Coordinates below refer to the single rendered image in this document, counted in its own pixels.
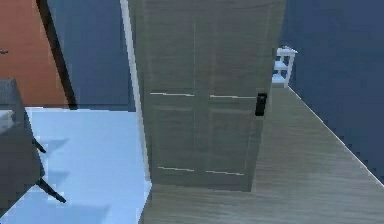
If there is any white door frame post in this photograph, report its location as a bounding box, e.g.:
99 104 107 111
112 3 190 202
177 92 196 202
119 0 152 181

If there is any dark grey armchair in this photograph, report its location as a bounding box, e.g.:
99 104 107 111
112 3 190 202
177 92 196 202
0 78 67 218

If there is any grey-green panelled room door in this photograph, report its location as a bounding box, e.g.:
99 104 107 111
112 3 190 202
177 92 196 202
127 0 288 193

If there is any white shelf unit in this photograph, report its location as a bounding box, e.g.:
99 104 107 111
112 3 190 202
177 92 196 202
271 45 299 89

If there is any black door handle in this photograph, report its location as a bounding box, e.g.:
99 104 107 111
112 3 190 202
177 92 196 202
254 92 268 117

